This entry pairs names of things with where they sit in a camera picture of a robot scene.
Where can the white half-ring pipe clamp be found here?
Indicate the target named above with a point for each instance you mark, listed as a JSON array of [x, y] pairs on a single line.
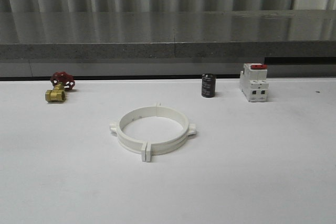
[[163, 147]]

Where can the black cylindrical capacitor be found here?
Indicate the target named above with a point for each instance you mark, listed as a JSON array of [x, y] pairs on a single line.
[[208, 85]]

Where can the brass valve red handwheel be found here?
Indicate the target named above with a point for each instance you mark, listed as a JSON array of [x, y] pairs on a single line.
[[61, 82]]

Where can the grey stone countertop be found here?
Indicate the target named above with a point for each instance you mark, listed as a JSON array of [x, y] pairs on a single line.
[[227, 36]]

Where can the white circuit breaker red switch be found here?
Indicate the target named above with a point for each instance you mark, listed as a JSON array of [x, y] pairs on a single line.
[[253, 82]]

